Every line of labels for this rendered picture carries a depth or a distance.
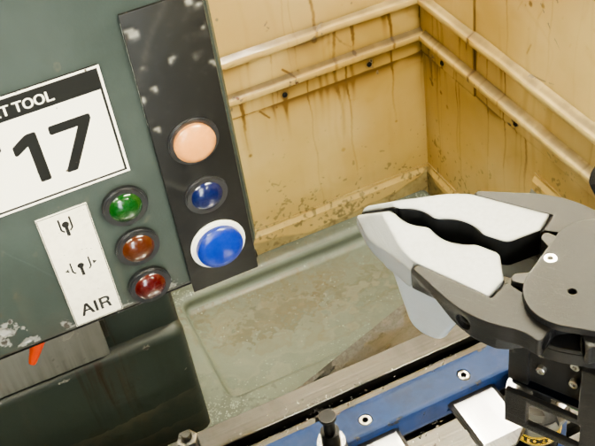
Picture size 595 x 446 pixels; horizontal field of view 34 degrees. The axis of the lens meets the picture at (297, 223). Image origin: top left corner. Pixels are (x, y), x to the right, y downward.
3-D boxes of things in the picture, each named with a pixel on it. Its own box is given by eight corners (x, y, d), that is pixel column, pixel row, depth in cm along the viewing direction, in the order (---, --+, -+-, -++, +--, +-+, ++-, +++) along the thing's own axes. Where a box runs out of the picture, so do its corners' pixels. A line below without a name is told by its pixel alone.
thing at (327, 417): (334, 429, 87) (330, 404, 85) (344, 442, 86) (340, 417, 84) (318, 438, 86) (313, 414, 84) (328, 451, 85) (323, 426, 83)
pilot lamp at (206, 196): (228, 205, 59) (221, 177, 57) (194, 218, 58) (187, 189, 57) (225, 199, 59) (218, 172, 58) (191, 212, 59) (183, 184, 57)
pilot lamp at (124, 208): (149, 217, 57) (140, 188, 56) (113, 230, 56) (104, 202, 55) (145, 211, 57) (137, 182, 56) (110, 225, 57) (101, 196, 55)
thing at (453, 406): (534, 437, 94) (535, 433, 93) (487, 460, 92) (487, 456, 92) (493, 388, 99) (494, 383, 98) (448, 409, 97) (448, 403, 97)
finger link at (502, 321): (396, 309, 45) (576, 382, 41) (394, 285, 44) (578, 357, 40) (446, 248, 48) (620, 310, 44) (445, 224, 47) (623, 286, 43)
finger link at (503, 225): (368, 280, 53) (524, 342, 49) (359, 197, 49) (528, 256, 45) (397, 246, 55) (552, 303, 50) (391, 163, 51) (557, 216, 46)
